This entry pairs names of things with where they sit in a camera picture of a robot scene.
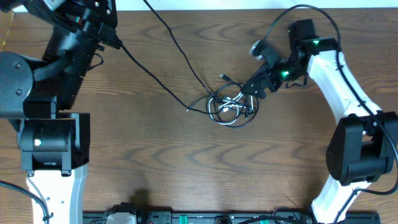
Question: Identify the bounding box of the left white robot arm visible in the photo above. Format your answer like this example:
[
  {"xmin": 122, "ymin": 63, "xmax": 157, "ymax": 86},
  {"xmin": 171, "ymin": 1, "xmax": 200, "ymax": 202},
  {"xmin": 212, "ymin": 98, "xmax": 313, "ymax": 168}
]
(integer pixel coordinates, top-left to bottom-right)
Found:
[{"xmin": 1, "ymin": 0, "xmax": 121, "ymax": 223}]

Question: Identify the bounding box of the black usb cable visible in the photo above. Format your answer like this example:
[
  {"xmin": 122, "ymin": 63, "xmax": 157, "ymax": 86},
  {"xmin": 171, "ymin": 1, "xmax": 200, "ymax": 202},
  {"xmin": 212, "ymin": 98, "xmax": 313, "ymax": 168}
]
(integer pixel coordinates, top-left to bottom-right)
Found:
[{"xmin": 119, "ymin": 0, "xmax": 259, "ymax": 129}]

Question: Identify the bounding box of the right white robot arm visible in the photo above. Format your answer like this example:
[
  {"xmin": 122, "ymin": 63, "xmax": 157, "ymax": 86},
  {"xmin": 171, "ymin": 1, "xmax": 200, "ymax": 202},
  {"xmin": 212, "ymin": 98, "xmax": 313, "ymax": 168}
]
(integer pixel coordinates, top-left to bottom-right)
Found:
[{"xmin": 241, "ymin": 19, "xmax": 397, "ymax": 223}]

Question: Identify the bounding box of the white usb cable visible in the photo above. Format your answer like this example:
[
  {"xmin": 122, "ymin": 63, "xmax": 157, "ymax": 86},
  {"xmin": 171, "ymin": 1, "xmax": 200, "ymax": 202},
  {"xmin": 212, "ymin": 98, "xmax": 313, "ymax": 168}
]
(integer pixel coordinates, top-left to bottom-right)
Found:
[{"xmin": 207, "ymin": 90, "xmax": 254, "ymax": 126}]

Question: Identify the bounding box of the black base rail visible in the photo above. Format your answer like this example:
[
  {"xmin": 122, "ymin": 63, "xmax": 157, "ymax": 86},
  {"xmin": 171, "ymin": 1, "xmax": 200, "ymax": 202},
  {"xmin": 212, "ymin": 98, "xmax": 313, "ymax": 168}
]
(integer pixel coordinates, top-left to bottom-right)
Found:
[{"xmin": 83, "ymin": 202, "xmax": 382, "ymax": 224}]

